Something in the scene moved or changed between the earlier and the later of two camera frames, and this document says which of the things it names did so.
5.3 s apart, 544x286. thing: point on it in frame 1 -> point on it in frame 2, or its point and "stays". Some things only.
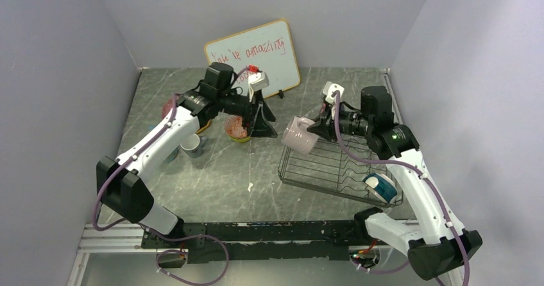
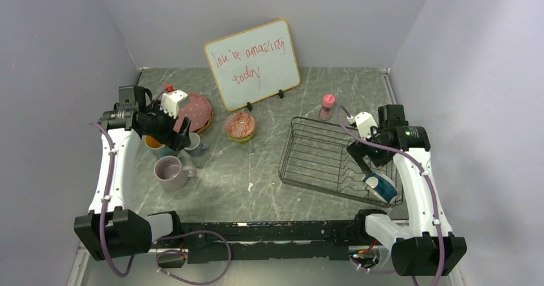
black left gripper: x=259 y=111 -> x=176 y=140
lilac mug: x=297 y=138 -> x=173 y=176
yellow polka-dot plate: x=203 y=128 stays
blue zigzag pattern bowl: x=233 y=127 stays
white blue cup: x=383 y=186 stays
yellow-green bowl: x=240 y=140 stays
